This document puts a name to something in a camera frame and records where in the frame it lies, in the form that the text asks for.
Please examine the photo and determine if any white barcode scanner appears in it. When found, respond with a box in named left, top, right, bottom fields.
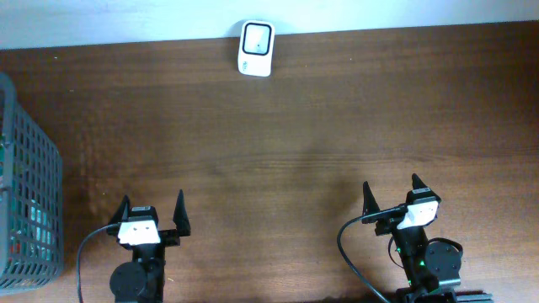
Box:
left=237, top=20, right=275, bottom=77

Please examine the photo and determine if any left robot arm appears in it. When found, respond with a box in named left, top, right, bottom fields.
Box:
left=106, top=192, right=191, bottom=302

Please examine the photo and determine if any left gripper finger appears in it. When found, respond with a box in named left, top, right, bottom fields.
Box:
left=173, top=189, right=191, bottom=237
left=106, top=195, right=131, bottom=235

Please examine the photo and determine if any grey plastic mesh basket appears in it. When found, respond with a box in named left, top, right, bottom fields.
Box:
left=1, top=73, right=64, bottom=296

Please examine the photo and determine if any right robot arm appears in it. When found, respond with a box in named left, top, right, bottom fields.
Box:
left=361, top=173, right=494, bottom=303

